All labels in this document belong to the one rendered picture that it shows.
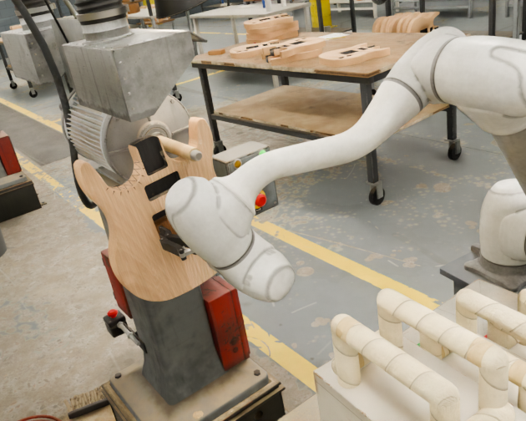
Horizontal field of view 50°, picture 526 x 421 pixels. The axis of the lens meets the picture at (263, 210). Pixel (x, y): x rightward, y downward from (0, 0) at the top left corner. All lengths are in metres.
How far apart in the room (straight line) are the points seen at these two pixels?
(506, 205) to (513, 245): 0.11
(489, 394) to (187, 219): 0.53
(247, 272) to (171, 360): 0.98
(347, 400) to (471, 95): 0.61
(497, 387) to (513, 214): 0.95
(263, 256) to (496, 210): 0.79
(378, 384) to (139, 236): 0.72
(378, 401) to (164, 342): 1.22
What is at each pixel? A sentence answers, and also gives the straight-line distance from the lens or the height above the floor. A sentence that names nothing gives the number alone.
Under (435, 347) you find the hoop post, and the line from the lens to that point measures 0.90.
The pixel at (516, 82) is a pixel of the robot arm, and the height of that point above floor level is 1.38.
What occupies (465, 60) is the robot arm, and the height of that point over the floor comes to 1.41.
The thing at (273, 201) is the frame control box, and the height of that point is 0.94.
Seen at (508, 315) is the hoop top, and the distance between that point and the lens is 0.89.
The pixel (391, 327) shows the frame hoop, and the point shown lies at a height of 1.16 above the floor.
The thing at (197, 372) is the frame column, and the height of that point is 0.37.
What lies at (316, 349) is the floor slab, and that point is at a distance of 2.60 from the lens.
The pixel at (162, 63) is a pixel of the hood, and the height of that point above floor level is 1.48.
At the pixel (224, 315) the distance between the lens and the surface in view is 1.97.
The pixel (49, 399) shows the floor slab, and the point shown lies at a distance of 2.80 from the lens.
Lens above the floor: 1.66
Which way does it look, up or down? 25 degrees down
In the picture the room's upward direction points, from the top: 10 degrees counter-clockwise
